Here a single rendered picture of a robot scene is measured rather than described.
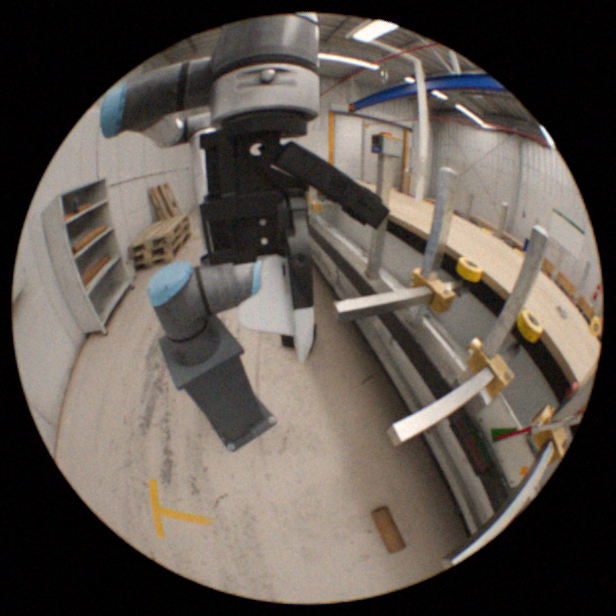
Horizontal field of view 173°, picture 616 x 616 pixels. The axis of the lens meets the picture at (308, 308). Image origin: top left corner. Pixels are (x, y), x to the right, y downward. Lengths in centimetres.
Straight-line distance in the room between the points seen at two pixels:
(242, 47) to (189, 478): 134
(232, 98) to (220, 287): 48
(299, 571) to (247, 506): 46
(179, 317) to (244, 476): 82
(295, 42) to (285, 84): 5
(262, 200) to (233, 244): 4
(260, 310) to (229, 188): 10
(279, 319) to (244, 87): 18
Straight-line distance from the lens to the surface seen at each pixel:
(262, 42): 19
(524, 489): 40
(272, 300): 17
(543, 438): 50
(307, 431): 116
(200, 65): 31
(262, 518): 113
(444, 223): 52
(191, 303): 58
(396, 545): 114
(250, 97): 16
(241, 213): 16
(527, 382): 72
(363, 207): 19
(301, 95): 17
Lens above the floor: 110
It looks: 38 degrees down
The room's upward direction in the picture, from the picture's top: straight up
